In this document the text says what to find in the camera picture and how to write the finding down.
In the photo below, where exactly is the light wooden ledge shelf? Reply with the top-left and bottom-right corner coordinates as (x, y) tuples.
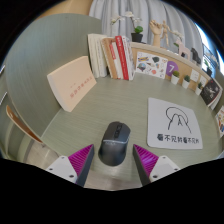
(130, 41), (214, 81)

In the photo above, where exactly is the white orchid in black pot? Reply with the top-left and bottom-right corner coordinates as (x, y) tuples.
(110, 11), (144, 44)

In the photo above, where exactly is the red-spined white book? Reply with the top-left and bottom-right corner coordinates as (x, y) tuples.
(108, 35), (130, 81)

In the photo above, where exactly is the black wooden horse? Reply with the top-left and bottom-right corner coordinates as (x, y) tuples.
(190, 47), (202, 65)

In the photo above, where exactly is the pink wooden horse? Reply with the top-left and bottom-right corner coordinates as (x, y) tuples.
(175, 40), (192, 61)

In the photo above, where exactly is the white printed mouse pad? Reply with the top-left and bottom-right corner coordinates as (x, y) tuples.
(146, 97), (204, 150)

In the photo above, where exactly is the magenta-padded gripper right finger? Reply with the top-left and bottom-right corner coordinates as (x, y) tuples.
(132, 143), (181, 187)

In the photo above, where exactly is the dark-framed window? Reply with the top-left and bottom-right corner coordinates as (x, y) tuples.
(194, 23), (224, 76)

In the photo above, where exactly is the peach-coloured book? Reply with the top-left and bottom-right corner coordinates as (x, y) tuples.
(46, 55), (98, 113)

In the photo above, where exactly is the small plant in white pot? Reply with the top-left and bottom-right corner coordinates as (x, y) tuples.
(170, 70), (181, 86)
(195, 81), (204, 96)
(181, 74), (192, 90)

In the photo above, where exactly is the white orchid behind horse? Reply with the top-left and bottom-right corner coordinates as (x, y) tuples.
(171, 30), (185, 48)

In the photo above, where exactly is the wooden hand model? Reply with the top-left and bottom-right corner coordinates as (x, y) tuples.
(148, 19), (164, 48)

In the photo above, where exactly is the thick white book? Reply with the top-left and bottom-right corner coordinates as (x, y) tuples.
(87, 33), (109, 79)

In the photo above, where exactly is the grey pleated curtain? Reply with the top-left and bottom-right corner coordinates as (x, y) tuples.
(88, 0), (204, 54)

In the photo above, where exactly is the dark grey computer mouse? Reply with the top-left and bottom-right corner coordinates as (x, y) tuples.
(97, 121), (132, 167)

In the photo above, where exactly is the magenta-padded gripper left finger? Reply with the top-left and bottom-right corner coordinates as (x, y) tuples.
(45, 143), (95, 188)

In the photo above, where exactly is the tan brown book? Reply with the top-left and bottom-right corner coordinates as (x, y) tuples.
(101, 37), (119, 80)

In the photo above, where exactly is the white orchid in dark pot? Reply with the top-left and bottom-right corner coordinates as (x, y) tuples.
(203, 57), (214, 78)

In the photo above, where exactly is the white wall switch plate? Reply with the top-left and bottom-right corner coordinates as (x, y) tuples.
(199, 75), (208, 87)

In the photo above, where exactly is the round purple number sticker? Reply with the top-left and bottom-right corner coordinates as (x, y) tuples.
(165, 60), (179, 77)

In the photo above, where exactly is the white wall socket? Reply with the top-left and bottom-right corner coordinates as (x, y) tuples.
(189, 68), (201, 83)

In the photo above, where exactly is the wooden chair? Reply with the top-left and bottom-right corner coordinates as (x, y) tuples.
(5, 104), (44, 145)

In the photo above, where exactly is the white book under black book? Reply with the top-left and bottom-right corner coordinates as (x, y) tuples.
(209, 88), (224, 111)

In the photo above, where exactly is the black-cover book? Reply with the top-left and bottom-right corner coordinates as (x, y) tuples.
(200, 78), (222, 107)

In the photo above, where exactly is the white sticker sheet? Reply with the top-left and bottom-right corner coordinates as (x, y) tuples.
(135, 51), (169, 80)

